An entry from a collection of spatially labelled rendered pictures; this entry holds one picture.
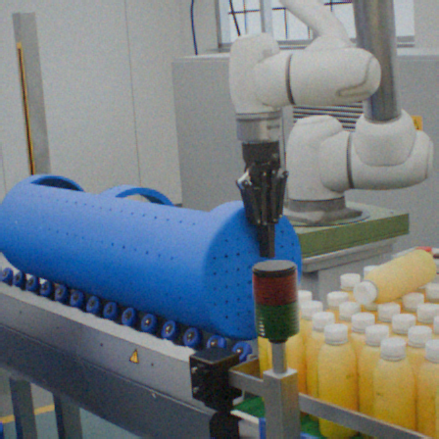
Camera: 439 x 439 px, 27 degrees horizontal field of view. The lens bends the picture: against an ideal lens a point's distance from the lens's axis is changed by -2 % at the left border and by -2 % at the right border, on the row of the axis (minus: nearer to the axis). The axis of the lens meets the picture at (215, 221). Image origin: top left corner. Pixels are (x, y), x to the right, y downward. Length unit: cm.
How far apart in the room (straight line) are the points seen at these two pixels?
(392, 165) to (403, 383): 103
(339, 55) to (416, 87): 174
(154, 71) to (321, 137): 520
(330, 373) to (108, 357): 77
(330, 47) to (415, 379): 65
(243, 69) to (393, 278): 49
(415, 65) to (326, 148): 111
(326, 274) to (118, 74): 518
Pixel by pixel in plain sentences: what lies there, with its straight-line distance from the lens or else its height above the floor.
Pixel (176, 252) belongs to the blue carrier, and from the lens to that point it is 183.
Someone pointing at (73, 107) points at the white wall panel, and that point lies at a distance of 726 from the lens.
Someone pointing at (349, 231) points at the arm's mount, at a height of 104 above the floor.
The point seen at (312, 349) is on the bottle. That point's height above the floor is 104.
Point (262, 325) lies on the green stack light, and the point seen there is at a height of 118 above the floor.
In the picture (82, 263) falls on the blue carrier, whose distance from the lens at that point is 212.
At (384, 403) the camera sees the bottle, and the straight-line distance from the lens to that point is 145.
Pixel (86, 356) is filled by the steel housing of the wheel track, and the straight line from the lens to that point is 222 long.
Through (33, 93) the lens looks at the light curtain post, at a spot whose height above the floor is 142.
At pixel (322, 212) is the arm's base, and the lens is 243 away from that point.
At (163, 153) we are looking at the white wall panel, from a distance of 761.
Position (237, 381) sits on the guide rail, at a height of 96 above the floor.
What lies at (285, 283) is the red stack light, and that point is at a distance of 125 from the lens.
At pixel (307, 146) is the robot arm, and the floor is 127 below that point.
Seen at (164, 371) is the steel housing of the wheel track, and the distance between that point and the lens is 198.
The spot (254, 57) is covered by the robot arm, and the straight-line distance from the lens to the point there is 175.
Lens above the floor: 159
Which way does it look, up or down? 12 degrees down
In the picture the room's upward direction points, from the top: 4 degrees counter-clockwise
